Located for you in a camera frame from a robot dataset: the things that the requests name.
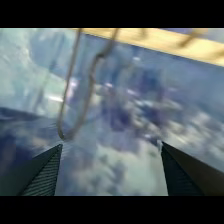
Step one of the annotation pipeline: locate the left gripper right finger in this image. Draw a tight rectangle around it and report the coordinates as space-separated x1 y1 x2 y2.
160 141 224 197

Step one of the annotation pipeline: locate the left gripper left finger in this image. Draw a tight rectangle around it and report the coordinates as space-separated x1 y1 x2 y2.
0 143 64 197

